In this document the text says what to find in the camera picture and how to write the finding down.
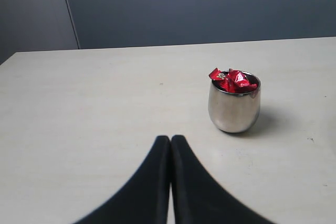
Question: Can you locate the red candy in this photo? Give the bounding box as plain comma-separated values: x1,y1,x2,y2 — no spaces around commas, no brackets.
219,69,258,93

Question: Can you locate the red candy sticking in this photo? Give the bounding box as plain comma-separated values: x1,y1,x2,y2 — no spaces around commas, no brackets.
208,68,227,81

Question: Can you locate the stainless steel cup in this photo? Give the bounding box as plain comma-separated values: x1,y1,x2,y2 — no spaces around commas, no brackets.
208,70,261,133

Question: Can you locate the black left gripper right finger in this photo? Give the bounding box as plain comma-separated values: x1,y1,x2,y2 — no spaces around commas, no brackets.
171,135,271,224

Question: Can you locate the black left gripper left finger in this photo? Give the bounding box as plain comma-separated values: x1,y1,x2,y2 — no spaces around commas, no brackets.
77,135,170,223

